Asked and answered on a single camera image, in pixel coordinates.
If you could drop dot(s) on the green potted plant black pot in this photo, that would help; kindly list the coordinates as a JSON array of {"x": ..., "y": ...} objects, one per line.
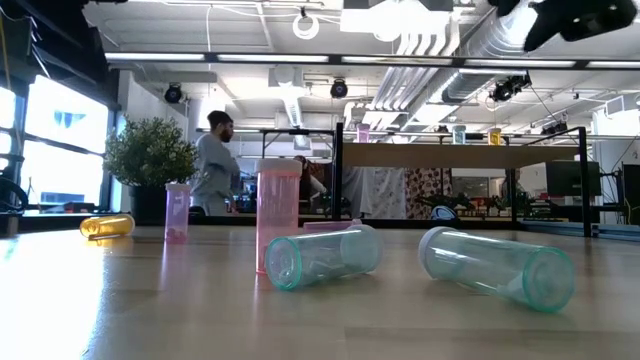
[{"x": 150, "y": 150}]

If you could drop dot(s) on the silver ventilation duct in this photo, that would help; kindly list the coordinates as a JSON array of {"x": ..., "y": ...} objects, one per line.
[{"x": 492, "y": 40}]

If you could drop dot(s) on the pink medicine bottle white cap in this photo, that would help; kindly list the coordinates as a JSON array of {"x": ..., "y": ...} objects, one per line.
[{"x": 275, "y": 210}]

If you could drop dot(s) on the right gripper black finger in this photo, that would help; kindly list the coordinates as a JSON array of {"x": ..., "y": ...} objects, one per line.
[
  {"x": 504, "y": 6},
  {"x": 545, "y": 27}
]

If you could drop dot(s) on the black track light cluster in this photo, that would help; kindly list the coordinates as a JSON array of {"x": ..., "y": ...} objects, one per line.
[{"x": 507, "y": 90}]

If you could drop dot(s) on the black aluminium table frame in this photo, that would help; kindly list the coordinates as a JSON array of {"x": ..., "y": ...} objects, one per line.
[{"x": 45, "y": 223}]

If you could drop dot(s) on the teal medicine bottle white cap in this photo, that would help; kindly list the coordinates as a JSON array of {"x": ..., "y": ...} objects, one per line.
[
  {"x": 459, "y": 136},
  {"x": 325, "y": 257},
  {"x": 500, "y": 270}
]

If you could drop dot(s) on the black ceiling spotlight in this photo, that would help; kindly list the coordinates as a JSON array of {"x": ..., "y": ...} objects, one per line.
[
  {"x": 339, "y": 89},
  {"x": 173, "y": 94}
]

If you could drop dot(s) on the person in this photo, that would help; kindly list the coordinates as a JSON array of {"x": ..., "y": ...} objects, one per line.
[
  {"x": 307, "y": 185},
  {"x": 215, "y": 170}
]

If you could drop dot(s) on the leopard patterned cloth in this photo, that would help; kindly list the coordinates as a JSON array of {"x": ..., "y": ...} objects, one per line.
[{"x": 422, "y": 190}]

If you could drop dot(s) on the purple medicine bottle white cap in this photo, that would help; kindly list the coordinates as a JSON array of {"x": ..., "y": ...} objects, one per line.
[
  {"x": 325, "y": 226},
  {"x": 363, "y": 134},
  {"x": 177, "y": 215}
]

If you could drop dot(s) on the wooden shelf with black frame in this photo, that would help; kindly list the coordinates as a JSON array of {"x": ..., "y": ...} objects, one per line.
[{"x": 450, "y": 156}]

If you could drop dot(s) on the overhead light bar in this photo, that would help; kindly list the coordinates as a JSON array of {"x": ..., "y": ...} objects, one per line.
[{"x": 335, "y": 59}]

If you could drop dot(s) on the white patterned cloth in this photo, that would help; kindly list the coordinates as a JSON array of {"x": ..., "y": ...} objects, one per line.
[{"x": 380, "y": 192}]

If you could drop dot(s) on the black monitor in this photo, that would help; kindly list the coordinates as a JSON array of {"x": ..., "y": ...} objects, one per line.
[
  {"x": 572, "y": 178},
  {"x": 632, "y": 192}
]

